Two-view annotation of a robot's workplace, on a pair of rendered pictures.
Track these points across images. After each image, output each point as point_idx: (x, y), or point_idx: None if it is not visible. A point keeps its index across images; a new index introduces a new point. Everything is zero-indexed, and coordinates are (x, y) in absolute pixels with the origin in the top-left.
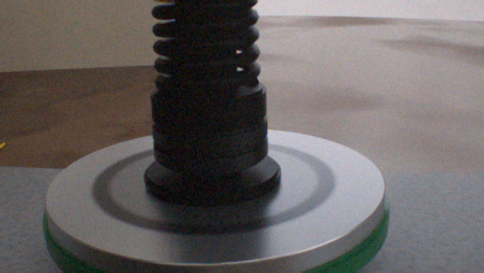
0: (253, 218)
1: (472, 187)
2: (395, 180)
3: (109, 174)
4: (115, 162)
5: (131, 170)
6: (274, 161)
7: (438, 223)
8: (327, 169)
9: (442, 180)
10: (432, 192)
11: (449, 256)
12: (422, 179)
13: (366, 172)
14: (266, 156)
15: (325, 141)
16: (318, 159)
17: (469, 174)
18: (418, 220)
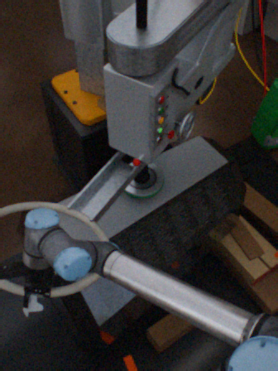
0: None
1: (122, 221)
2: (136, 216)
3: (152, 171)
4: (155, 173)
5: (151, 173)
6: (136, 181)
7: (122, 207)
8: (131, 186)
9: (129, 221)
10: (128, 216)
11: (116, 200)
12: (132, 219)
13: (127, 188)
14: (138, 181)
15: (139, 194)
16: (135, 188)
17: (126, 227)
18: (125, 206)
